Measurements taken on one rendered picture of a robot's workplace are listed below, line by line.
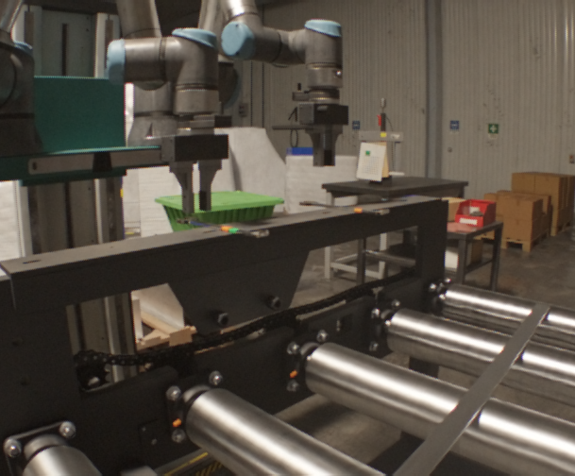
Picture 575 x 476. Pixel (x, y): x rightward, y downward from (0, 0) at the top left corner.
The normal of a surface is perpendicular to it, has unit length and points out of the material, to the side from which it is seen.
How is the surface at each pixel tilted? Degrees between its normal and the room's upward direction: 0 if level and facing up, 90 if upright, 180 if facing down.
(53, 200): 90
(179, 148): 90
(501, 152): 90
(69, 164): 90
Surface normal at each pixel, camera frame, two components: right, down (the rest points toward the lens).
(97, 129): 0.76, 0.13
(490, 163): -0.72, 0.14
